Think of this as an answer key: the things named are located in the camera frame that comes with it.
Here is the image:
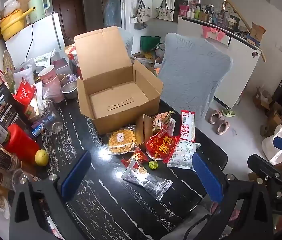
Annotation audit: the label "small red cartoon snack packet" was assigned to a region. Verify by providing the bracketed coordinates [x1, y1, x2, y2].
[121, 150, 149, 168]

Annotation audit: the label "open cardboard box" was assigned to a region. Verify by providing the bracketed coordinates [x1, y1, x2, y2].
[74, 26, 163, 134]

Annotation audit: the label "white cabinet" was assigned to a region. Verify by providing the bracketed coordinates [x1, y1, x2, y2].
[176, 16, 262, 110]

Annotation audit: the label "green slipper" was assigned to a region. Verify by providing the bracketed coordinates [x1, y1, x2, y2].
[222, 107, 236, 118]

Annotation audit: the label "white patterned snack pouch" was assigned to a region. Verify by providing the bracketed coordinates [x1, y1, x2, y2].
[167, 140, 201, 171]

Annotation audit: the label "silver foil snack packet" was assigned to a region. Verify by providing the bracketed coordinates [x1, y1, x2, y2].
[121, 158, 173, 202]

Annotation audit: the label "pink slipper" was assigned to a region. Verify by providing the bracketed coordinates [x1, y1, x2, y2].
[216, 119, 230, 135]
[208, 109, 222, 125]

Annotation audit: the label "black printed box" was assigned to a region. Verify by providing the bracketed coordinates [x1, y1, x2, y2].
[0, 83, 32, 137]

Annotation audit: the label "pink slipper far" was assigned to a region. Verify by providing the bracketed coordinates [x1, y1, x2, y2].
[208, 109, 222, 125]

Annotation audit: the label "grey leaf-pattern covered chair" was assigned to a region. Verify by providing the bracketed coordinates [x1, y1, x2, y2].
[158, 33, 233, 121]

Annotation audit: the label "yellow pot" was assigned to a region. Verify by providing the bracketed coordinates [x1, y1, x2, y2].
[0, 7, 35, 41]

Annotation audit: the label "clear glass measuring jug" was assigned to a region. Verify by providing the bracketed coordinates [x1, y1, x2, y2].
[35, 100, 63, 137]

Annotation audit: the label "green bag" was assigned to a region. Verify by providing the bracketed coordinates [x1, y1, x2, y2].
[140, 36, 161, 53]

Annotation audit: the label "white refrigerator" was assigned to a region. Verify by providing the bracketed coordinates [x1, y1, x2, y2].
[5, 13, 66, 67]

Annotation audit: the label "small brown cardboard box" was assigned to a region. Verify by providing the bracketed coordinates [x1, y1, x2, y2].
[135, 114, 153, 151]

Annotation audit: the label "dark brown door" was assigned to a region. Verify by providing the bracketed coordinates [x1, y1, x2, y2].
[52, 0, 87, 46]

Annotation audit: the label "steel bowl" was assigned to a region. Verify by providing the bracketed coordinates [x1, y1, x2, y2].
[61, 81, 78, 99]

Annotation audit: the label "packaged yellow waffles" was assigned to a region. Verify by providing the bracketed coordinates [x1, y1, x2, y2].
[108, 128, 137, 155]

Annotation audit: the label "woven round mat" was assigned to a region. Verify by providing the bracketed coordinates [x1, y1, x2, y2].
[2, 50, 15, 87]

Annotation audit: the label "red white long snack packet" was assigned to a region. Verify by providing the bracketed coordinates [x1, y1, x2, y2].
[180, 110, 195, 142]

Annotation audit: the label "clear jar amber contents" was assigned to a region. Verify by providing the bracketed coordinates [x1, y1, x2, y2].
[11, 168, 41, 192]

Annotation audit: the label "brown green meat snack packet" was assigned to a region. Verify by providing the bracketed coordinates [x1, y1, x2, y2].
[152, 111, 174, 132]

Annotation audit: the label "red plastic container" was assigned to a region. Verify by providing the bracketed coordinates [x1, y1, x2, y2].
[4, 124, 41, 165]

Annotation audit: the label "pink rose cone packet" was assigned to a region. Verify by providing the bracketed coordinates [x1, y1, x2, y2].
[166, 118, 176, 136]

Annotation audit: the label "white tote bag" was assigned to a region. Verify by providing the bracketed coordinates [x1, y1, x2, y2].
[130, 0, 151, 30]
[155, 0, 174, 21]

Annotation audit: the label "green lollipop yellow stick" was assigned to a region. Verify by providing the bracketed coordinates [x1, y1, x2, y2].
[148, 152, 158, 170]

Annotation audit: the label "white tote bag left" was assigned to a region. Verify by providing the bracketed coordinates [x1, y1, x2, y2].
[130, 0, 151, 30]

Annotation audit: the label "red gold-lettered snack packet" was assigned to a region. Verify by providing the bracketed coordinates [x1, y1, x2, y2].
[145, 128, 180, 164]

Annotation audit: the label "pink paper cup stack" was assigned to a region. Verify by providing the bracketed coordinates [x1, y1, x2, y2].
[38, 65, 64, 103]

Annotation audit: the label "white tote bag right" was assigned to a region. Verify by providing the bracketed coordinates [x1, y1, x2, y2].
[155, 0, 174, 21]

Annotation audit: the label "pink slipper near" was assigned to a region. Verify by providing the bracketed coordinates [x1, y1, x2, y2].
[216, 119, 230, 135]

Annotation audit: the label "red foil bag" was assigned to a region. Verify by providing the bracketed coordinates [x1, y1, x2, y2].
[13, 78, 37, 107]

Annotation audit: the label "yellow lemon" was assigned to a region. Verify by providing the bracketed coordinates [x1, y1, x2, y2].
[35, 150, 49, 167]

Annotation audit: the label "light green electric kettle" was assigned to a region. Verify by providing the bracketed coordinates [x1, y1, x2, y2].
[28, 0, 50, 24]

